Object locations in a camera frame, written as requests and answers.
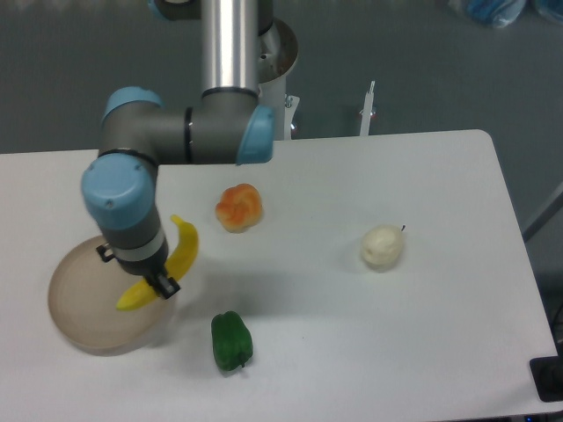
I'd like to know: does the black box table corner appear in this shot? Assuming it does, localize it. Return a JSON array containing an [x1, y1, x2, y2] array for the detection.
[[530, 356, 562, 403]]

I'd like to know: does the white toy pear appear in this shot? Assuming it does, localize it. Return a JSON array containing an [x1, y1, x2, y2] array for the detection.
[[360, 224, 405, 271]]

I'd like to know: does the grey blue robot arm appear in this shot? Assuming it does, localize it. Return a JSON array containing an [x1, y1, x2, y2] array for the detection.
[[81, 1, 274, 299]]

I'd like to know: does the yellow toy banana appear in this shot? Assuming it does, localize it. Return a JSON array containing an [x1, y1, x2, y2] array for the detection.
[[115, 215, 199, 311]]

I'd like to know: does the grey metal frame leg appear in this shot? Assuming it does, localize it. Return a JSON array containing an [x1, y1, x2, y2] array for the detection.
[[522, 183, 563, 243]]

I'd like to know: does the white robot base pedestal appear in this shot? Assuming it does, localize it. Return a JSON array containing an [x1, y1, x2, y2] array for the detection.
[[258, 18, 300, 140]]

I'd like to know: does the blue plastic bag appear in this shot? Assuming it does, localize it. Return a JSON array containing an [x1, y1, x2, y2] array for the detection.
[[448, 0, 562, 29]]

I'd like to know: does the beige round plate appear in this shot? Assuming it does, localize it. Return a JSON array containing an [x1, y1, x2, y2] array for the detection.
[[48, 236, 176, 356]]

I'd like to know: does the green toy bell pepper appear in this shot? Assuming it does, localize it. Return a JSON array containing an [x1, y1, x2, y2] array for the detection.
[[211, 310, 253, 372]]

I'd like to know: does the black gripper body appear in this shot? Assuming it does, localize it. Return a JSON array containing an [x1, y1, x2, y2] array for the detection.
[[114, 244, 169, 279]]

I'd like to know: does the white metal bracket right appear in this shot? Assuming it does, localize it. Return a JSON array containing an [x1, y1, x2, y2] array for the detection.
[[359, 80, 376, 136]]

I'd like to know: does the orange toy bread roll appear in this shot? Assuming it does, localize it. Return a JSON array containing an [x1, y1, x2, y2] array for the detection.
[[215, 184, 263, 233]]

